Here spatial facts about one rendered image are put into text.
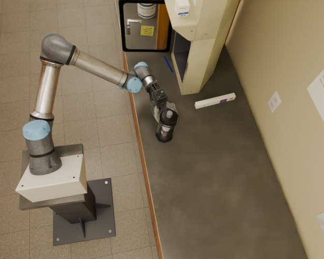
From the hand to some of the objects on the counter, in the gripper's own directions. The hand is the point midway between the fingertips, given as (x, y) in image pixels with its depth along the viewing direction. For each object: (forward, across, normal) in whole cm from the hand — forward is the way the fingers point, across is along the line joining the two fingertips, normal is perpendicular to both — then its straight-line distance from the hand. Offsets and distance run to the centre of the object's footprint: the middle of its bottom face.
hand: (167, 118), depth 148 cm
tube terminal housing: (-33, +38, +21) cm, 55 cm away
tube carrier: (0, 0, +19) cm, 19 cm away
